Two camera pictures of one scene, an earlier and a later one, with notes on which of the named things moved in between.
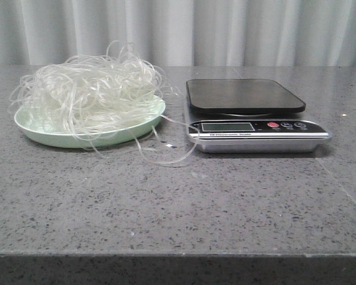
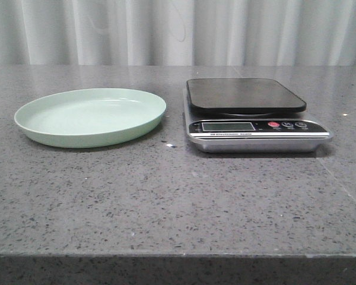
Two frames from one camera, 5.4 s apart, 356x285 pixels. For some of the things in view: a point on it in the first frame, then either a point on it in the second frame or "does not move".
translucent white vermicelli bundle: (113, 98) -> (104, 13)
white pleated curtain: (26, 33) does not move
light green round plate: (85, 123) does not move
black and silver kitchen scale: (249, 116) does not move
